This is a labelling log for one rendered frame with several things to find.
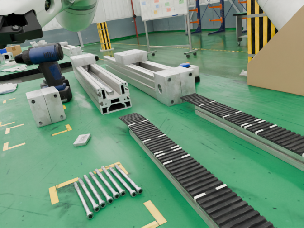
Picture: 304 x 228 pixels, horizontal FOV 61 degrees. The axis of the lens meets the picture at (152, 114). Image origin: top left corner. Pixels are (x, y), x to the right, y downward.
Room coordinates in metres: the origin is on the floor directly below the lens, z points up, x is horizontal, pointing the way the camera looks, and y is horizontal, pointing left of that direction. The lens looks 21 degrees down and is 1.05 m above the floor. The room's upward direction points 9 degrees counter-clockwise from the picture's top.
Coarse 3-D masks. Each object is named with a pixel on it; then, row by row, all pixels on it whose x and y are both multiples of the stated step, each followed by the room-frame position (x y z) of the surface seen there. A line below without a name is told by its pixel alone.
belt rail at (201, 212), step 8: (136, 136) 0.53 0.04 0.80; (152, 160) 0.44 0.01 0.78; (160, 168) 0.41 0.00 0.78; (168, 176) 0.37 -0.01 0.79; (176, 184) 0.34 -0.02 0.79; (184, 192) 0.32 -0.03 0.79; (192, 200) 0.30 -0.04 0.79; (200, 208) 0.28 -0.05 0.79; (200, 216) 0.28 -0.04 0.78; (208, 216) 0.26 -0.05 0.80; (208, 224) 0.26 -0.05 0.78; (216, 224) 0.24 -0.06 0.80
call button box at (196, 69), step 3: (189, 66) 0.98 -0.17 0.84; (192, 66) 0.99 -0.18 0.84; (195, 66) 0.98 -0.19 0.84; (195, 69) 0.97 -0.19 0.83; (198, 69) 0.97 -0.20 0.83; (195, 72) 0.97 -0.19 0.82; (198, 72) 0.97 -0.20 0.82; (195, 75) 0.97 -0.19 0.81; (198, 75) 0.97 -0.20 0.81; (195, 78) 0.97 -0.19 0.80; (198, 78) 0.97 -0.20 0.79; (195, 81) 0.97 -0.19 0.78; (198, 81) 0.97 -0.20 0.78
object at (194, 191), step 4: (208, 180) 0.31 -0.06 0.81; (212, 180) 0.31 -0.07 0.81; (216, 180) 0.31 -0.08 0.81; (220, 180) 0.30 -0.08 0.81; (200, 184) 0.30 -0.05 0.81; (204, 184) 0.30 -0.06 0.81; (208, 184) 0.30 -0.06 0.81; (212, 184) 0.30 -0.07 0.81; (216, 184) 0.30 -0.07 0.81; (220, 184) 0.30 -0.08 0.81; (188, 188) 0.30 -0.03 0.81; (192, 188) 0.30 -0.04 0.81; (196, 188) 0.30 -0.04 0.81; (200, 188) 0.29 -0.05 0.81; (204, 188) 0.29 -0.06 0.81; (208, 188) 0.29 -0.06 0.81; (212, 188) 0.29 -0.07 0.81; (188, 192) 0.29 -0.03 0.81; (192, 192) 0.29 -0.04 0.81; (196, 192) 0.29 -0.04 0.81; (200, 192) 0.29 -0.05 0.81; (192, 196) 0.28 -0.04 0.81
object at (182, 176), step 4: (192, 168) 0.34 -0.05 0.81; (196, 168) 0.34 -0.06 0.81; (200, 168) 0.35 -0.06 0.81; (204, 168) 0.34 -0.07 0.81; (180, 172) 0.34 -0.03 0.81; (184, 172) 0.34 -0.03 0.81; (188, 172) 0.34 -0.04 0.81; (192, 172) 0.33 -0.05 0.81; (196, 172) 0.33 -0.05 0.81; (200, 172) 0.33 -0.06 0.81; (176, 176) 0.33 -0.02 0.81; (180, 176) 0.33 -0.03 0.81; (184, 176) 0.33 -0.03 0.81; (188, 176) 0.33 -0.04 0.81; (180, 180) 0.32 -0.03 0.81
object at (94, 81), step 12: (84, 72) 1.10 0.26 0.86; (96, 72) 1.18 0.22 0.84; (108, 72) 1.01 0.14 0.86; (84, 84) 1.12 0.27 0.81; (96, 84) 0.83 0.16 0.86; (108, 84) 0.96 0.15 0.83; (120, 84) 0.79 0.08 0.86; (96, 96) 0.80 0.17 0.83; (108, 96) 0.81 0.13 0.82; (120, 96) 0.79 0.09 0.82; (108, 108) 0.77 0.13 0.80; (120, 108) 0.79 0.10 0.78
